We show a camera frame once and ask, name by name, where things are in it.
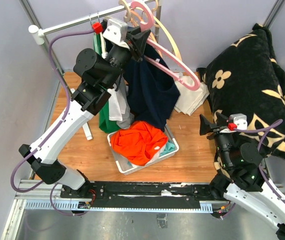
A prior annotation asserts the teal t shirt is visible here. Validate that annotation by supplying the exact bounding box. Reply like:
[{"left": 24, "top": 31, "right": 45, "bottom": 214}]
[{"left": 159, "top": 140, "right": 177, "bottom": 158}]

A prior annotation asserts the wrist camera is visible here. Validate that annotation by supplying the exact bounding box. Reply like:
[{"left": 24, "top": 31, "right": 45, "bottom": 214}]
[
  {"left": 92, "top": 17, "right": 130, "bottom": 50},
  {"left": 220, "top": 113, "right": 248, "bottom": 134}
]

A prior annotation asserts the white plastic basket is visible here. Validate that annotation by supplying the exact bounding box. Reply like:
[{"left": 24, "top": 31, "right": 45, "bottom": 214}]
[{"left": 107, "top": 124, "right": 180, "bottom": 175}]

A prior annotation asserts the white and navy shirt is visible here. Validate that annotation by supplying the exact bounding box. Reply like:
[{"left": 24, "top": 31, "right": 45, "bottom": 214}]
[{"left": 99, "top": 32, "right": 136, "bottom": 130}]

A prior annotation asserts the pink hanger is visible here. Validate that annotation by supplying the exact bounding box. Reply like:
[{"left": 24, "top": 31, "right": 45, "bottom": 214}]
[{"left": 129, "top": 1, "right": 201, "bottom": 92}]

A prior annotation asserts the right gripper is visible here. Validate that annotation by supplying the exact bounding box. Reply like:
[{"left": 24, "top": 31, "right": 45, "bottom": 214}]
[{"left": 198, "top": 110, "right": 235, "bottom": 168}]

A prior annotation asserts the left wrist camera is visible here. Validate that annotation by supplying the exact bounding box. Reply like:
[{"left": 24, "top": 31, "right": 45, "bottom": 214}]
[{"left": 92, "top": 17, "right": 130, "bottom": 50}]

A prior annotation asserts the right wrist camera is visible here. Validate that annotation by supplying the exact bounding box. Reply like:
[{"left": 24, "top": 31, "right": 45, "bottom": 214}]
[{"left": 220, "top": 113, "right": 248, "bottom": 134}]

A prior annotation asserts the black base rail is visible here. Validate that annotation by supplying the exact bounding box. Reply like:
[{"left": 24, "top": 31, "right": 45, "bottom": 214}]
[{"left": 60, "top": 181, "right": 216, "bottom": 210}]

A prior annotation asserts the green t shirt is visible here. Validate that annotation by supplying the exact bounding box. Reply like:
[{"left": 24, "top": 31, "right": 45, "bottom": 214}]
[{"left": 93, "top": 33, "right": 120, "bottom": 134}]

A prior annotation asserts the folded white cloth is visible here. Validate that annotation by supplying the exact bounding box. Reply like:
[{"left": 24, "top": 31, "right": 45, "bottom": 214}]
[{"left": 174, "top": 81, "right": 209, "bottom": 116}]

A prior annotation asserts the navy t shirt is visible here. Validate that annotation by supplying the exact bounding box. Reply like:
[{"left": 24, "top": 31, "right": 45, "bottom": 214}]
[{"left": 122, "top": 58, "right": 180, "bottom": 131}]

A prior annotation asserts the beige hanger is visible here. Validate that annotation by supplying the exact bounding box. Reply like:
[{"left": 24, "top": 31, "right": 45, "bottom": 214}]
[{"left": 118, "top": 0, "right": 132, "bottom": 23}]

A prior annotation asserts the aluminium frame post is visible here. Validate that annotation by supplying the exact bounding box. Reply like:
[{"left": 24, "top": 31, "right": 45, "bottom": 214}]
[{"left": 263, "top": 0, "right": 285, "bottom": 28}]

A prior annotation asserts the orange t shirt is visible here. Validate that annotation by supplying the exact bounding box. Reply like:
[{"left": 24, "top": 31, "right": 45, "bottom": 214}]
[{"left": 110, "top": 121, "right": 168, "bottom": 166}]

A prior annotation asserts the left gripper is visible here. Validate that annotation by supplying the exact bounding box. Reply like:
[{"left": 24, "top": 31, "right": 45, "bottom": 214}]
[{"left": 102, "top": 26, "right": 152, "bottom": 88}]

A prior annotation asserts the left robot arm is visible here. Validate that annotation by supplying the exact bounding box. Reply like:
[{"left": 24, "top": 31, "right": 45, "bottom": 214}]
[{"left": 19, "top": 27, "right": 151, "bottom": 198}]

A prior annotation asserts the metal clothes rack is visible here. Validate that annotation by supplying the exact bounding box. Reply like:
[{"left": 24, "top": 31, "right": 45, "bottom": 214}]
[{"left": 28, "top": 0, "right": 184, "bottom": 141}]

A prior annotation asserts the black floral blanket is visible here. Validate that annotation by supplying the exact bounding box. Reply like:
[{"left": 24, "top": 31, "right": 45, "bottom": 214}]
[{"left": 197, "top": 24, "right": 285, "bottom": 161}]

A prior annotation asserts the cream hanger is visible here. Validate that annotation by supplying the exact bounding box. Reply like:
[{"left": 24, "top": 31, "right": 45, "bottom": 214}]
[{"left": 152, "top": 0, "right": 182, "bottom": 60}]

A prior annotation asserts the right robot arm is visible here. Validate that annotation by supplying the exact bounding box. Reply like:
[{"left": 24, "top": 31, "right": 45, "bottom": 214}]
[{"left": 199, "top": 113, "right": 285, "bottom": 240}]

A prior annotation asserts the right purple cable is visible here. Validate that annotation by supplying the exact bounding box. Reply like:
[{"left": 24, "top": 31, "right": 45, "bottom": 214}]
[{"left": 234, "top": 118, "right": 285, "bottom": 221}]

